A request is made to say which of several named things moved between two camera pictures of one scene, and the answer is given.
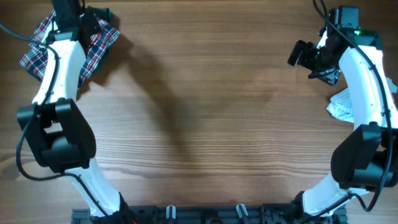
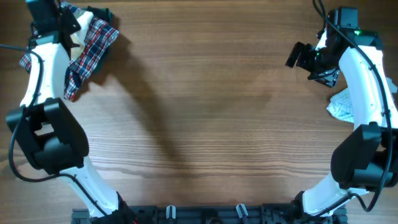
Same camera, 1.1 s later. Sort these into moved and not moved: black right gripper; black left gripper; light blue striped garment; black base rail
Moved: black left gripper
Not moved: light blue striped garment; black base rail; black right gripper
